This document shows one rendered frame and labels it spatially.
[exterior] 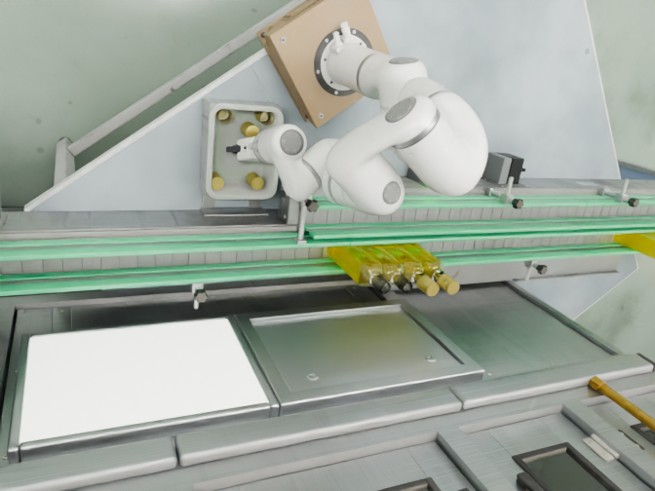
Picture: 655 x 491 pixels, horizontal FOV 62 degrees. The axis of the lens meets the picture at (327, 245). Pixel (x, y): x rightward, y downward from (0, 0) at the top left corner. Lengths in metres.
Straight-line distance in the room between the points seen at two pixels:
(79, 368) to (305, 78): 0.78
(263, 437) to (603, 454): 0.65
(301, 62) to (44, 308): 0.82
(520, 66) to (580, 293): 0.98
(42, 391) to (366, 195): 0.65
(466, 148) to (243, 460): 0.61
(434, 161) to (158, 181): 0.77
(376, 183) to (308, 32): 0.55
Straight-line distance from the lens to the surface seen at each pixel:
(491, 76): 1.73
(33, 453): 1.00
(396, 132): 0.80
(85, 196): 1.39
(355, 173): 0.84
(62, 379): 1.12
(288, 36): 1.30
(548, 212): 1.85
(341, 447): 1.02
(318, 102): 1.36
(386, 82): 1.10
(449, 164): 0.84
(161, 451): 0.96
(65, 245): 1.26
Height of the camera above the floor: 2.08
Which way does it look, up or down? 57 degrees down
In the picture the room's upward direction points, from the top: 134 degrees clockwise
